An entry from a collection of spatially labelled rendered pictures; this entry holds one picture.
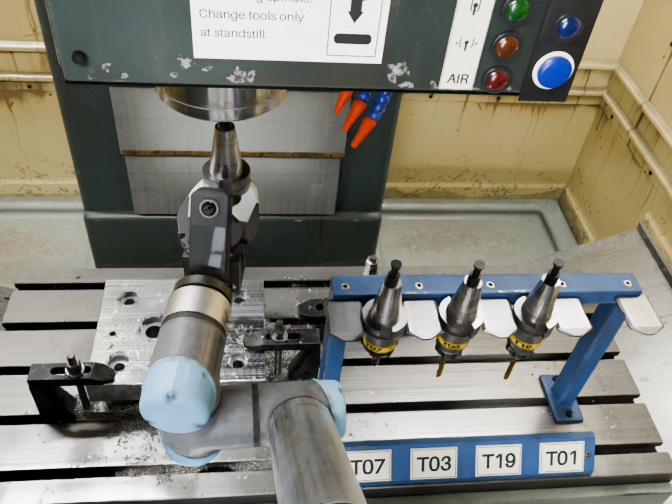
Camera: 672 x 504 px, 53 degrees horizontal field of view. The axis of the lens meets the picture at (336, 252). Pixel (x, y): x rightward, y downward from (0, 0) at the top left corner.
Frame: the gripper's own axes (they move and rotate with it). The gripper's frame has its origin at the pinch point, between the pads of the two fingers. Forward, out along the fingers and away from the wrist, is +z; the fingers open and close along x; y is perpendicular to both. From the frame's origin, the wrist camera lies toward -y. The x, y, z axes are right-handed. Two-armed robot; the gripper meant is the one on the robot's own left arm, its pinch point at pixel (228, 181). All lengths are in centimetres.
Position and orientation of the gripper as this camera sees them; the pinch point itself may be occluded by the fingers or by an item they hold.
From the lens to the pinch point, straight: 93.5
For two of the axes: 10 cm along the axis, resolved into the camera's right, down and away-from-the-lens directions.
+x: 10.0, 0.9, 0.2
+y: -0.8, 7.0, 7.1
